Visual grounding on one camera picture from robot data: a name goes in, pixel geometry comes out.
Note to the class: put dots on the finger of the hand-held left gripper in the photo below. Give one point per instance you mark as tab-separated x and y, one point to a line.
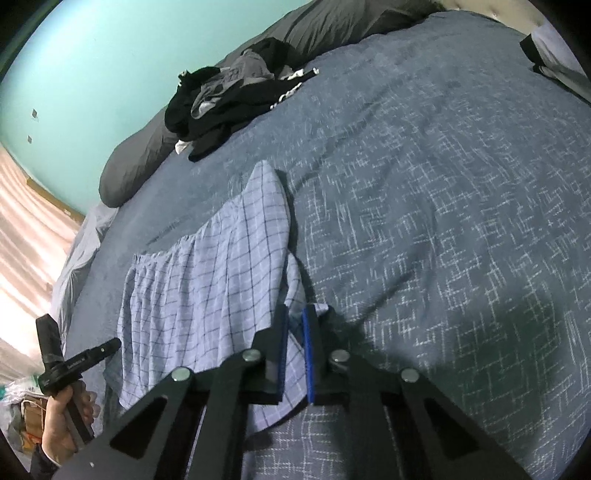
106	350

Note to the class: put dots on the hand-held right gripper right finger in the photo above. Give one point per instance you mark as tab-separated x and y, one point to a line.
308	364

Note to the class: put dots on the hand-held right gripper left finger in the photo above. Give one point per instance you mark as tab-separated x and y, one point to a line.
273	364

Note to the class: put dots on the blue plaid boxer shorts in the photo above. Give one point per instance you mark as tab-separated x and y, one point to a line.
207	286

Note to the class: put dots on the person's left forearm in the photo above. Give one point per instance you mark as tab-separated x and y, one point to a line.
44	461

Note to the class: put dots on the black clothes pile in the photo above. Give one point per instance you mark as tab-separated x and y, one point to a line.
217	124

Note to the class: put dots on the person's left hand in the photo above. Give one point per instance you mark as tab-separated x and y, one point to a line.
57	429

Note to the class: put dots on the white plastic bag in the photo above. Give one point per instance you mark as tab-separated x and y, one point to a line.
18	392

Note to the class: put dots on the light grey bed sheet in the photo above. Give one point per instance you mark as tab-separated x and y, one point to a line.
78	267

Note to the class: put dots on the white garment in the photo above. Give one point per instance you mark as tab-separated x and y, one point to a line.
182	146

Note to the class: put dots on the grey shorts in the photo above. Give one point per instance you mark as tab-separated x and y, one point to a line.
231	81

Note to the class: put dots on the cream tufted headboard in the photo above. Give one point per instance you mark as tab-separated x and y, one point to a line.
485	9

